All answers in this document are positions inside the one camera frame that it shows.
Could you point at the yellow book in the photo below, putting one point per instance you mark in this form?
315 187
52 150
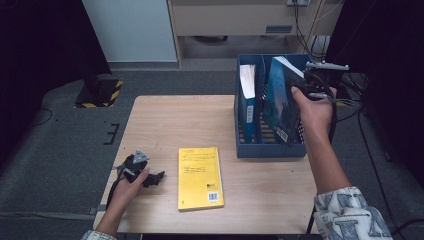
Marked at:
200 178

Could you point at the teal illustrated book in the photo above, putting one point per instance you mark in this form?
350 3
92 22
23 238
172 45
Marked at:
280 100

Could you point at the beige cabinet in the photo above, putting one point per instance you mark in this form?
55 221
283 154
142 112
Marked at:
233 18

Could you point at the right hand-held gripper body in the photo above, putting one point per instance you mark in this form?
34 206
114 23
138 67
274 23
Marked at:
323 81

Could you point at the blue book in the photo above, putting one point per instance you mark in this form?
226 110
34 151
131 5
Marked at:
248 100

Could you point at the person's right hand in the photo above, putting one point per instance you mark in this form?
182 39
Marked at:
315 115

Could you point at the black yellow striped stand base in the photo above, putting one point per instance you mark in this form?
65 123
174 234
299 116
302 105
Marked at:
100 96
343 100

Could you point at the white power strip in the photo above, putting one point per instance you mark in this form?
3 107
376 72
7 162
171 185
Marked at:
298 2

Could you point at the person's left hand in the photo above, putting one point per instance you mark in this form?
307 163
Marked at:
125 195

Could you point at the blue file rack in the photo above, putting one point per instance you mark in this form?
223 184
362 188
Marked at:
266 151

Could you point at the person's left patterned sleeve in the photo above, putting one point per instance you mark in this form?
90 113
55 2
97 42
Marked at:
98 236

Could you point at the white panel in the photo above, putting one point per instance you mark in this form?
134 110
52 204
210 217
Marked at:
133 30

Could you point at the dark curtain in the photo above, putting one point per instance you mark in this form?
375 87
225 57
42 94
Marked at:
40 66
390 66

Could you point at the grey tape strip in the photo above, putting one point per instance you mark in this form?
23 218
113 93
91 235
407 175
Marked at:
98 209

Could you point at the black book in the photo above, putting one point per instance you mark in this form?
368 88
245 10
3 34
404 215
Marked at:
294 133

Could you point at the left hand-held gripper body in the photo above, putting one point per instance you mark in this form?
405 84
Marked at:
135 165

